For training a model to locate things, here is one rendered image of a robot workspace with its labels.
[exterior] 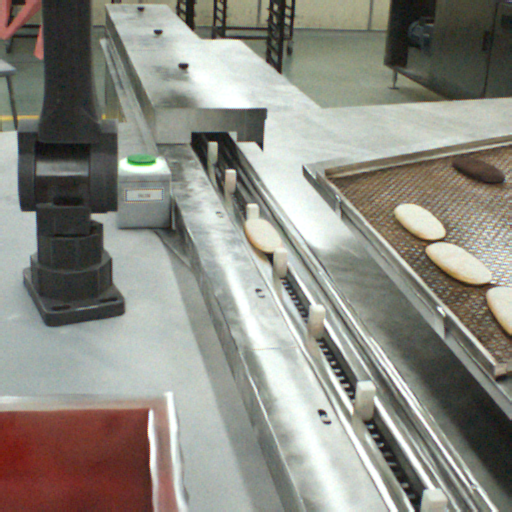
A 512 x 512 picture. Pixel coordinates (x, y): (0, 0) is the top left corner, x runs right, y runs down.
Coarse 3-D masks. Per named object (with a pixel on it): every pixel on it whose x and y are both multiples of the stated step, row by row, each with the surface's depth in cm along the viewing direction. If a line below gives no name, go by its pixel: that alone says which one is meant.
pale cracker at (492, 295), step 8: (496, 288) 79; (504, 288) 79; (488, 296) 78; (496, 296) 77; (504, 296) 77; (488, 304) 77; (496, 304) 76; (504, 304) 76; (496, 312) 75; (504, 312) 75; (504, 320) 74; (504, 328) 73
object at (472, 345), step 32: (384, 160) 113; (416, 160) 113; (416, 192) 104; (448, 192) 103; (384, 224) 97; (384, 256) 90; (416, 288) 82; (448, 288) 82; (448, 320) 75; (480, 320) 76; (480, 352) 69
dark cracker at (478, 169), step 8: (456, 160) 110; (464, 160) 109; (472, 160) 109; (480, 160) 108; (456, 168) 109; (464, 168) 107; (472, 168) 107; (480, 168) 106; (488, 168) 105; (496, 168) 106; (472, 176) 106; (480, 176) 105; (488, 176) 104; (496, 176) 104; (504, 176) 104
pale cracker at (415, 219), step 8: (400, 208) 98; (408, 208) 98; (416, 208) 97; (400, 216) 96; (408, 216) 95; (416, 216) 95; (424, 216) 95; (432, 216) 95; (408, 224) 94; (416, 224) 93; (424, 224) 93; (432, 224) 93; (440, 224) 93; (416, 232) 92; (424, 232) 92; (432, 232) 92; (440, 232) 91; (432, 240) 91
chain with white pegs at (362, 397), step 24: (216, 144) 131; (216, 168) 130; (288, 288) 93; (312, 312) 81; (336, 360) 78; (360, 384) 69; (360, 408) 69; (384, 456) 65; (408, 480) 62; (432, 504) 56
